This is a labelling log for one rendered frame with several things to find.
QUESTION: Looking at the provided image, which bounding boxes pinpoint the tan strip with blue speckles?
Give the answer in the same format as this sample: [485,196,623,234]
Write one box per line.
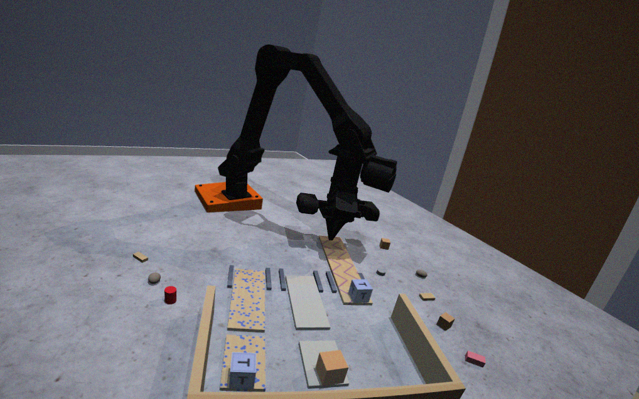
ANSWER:
[234,269,265,282]

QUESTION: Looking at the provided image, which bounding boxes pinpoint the red cylinder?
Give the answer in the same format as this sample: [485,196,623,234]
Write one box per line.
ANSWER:
[164,286,176,305]

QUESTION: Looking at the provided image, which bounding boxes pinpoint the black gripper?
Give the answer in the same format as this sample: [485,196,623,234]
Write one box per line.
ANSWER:
[296,176,379,241]

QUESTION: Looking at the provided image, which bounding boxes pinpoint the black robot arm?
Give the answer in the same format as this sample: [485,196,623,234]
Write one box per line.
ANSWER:
[218,45,397,223]

